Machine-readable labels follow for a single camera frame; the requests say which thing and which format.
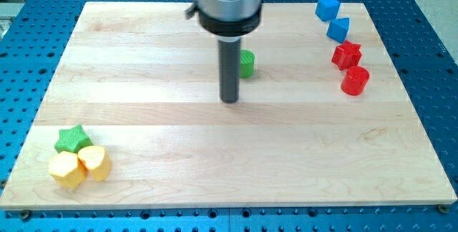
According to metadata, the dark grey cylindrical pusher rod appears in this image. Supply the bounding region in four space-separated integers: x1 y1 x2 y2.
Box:
218 37 241 103

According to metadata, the green cylinder block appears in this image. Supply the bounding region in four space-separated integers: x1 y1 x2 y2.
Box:
240 49 255 78

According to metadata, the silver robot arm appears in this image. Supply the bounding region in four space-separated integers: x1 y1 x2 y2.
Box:
185 0 262 103

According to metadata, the blue cube block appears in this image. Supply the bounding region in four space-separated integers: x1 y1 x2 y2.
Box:
315 0 341 21

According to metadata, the blue triangular prism block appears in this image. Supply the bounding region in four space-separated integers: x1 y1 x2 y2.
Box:
326 18 350 44

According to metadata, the red star block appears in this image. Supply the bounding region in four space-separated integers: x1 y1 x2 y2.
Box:
331 40 362 71

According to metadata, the light wooden board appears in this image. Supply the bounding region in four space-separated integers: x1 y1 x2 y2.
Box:
1 1 457 211

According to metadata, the red cylinder block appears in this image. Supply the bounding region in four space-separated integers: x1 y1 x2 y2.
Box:
341 66 370 96

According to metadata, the yellow heart block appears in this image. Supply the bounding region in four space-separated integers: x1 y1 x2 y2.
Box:
77 145 112 181

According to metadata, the green star block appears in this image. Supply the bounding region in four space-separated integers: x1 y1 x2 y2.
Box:
54 125 93 153

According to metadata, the blue perforated metal base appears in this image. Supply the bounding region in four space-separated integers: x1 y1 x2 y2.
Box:
1 0 457 231

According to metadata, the yellow hexagon block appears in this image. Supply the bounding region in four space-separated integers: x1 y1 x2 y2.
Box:
48 151 87 188

